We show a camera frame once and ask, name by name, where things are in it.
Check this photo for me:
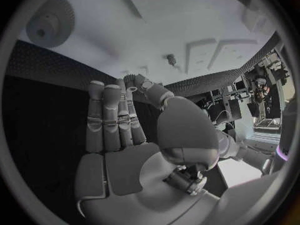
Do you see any white task board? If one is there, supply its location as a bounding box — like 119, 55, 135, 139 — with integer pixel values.
18, 0, 277, 88

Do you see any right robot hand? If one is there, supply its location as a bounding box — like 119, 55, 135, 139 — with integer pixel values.
74, 73, 222, 225

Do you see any white cable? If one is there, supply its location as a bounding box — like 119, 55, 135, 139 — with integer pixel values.
213, 109, 236, 131

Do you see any desk with dark screens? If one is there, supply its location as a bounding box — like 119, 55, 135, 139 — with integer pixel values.
193, 78, 257, 125

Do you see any small blue peg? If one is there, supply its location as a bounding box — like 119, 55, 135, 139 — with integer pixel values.
164, 53, 178, 67

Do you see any small ribbed blue plug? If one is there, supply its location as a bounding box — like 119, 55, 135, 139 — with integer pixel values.
123, 73, 139, 88

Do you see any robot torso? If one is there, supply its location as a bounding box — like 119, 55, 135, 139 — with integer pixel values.
268, 97, 298, 174

